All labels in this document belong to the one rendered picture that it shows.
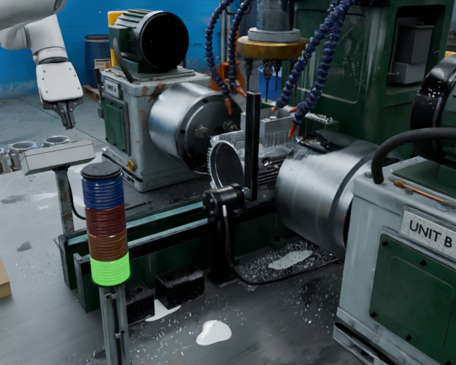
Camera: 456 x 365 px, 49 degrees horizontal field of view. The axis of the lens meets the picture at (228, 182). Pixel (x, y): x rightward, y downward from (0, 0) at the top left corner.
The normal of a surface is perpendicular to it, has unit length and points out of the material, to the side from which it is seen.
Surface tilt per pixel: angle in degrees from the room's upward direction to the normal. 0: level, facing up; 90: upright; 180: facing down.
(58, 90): 60
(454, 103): 67
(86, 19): 90
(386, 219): 89
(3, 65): 90
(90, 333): 0
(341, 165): 36
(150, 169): 90
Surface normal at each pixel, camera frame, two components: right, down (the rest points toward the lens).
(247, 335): 0.01, -0.92
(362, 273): -0.82, 0.21
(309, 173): -0.66, -0.36
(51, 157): 0.51, -0.16
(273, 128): 0.58, 0.33
